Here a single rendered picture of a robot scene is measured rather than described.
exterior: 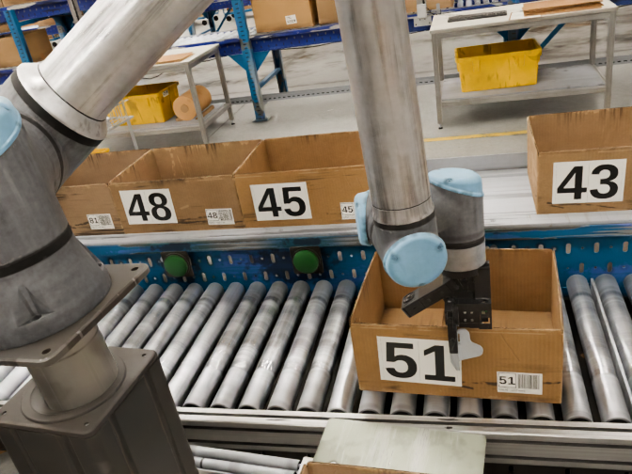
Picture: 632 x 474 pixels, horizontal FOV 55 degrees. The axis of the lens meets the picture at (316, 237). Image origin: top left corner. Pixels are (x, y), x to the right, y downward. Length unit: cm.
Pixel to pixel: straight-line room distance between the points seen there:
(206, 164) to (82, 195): 40
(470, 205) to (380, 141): 27
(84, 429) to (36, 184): 32
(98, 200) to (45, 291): 111
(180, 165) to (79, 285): 128
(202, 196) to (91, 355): 91
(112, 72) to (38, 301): 32
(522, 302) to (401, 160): 72
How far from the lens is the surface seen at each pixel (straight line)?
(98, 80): 91
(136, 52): 90
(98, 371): 92
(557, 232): 158
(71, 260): 84
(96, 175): 224
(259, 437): 132
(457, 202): 102
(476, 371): 122
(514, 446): 123
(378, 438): 120
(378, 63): 78
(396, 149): 81
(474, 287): 112
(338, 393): 130
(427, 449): 117
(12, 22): 714
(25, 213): 80
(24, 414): 96
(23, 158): 81
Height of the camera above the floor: 161
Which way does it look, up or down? 27 degrees down
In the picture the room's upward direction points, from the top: 10 degrees counter-clockwise
